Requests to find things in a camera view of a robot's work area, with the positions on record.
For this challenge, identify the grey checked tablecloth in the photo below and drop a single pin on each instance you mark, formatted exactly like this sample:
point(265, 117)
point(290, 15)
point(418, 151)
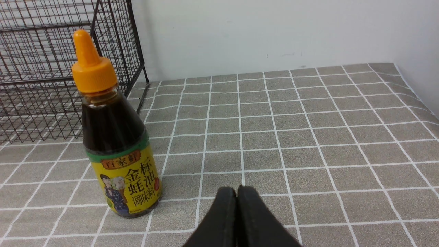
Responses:
point(341, 155)

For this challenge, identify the black wire mesh shelf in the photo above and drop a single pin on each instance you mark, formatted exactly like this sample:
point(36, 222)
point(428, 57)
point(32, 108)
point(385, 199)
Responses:
point(39, 98)

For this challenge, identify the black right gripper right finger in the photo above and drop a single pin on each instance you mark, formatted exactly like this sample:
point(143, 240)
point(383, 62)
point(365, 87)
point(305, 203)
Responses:
point(256, 225)

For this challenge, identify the orange-capped oyster sauce bottle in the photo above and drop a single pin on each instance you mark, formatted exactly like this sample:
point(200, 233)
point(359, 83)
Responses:
point(115, 138)

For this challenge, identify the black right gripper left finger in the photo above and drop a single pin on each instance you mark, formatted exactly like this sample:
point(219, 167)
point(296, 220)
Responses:
point(217, 229)

